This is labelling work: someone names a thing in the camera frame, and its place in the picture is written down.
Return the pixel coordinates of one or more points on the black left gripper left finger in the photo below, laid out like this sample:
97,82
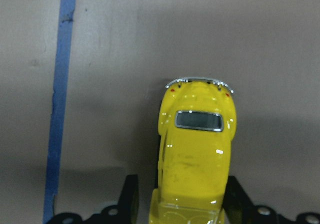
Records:
125,211

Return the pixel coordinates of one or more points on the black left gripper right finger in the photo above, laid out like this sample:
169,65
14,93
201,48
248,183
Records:
239,208

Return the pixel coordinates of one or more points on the yellow beetle toy car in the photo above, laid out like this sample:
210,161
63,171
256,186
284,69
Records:
196,124

